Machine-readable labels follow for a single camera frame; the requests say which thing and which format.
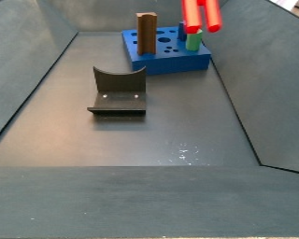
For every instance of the red two-pronged object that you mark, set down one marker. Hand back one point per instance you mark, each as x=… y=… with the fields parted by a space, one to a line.
x=197 y=10

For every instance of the blue fixture block with holes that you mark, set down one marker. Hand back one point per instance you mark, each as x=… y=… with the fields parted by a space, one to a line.
x=173 y=58

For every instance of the black curved cradle stand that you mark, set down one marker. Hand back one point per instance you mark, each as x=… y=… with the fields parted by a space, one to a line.
x=121 y=92

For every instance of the green octagonal peg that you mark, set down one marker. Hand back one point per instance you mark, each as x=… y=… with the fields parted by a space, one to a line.
x=194 y=40

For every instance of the blue star peg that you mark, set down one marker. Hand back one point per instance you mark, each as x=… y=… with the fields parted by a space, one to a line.
x=182 y=35

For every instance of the brown tall peg block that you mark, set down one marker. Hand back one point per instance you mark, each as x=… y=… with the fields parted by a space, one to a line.
x=147 y=27

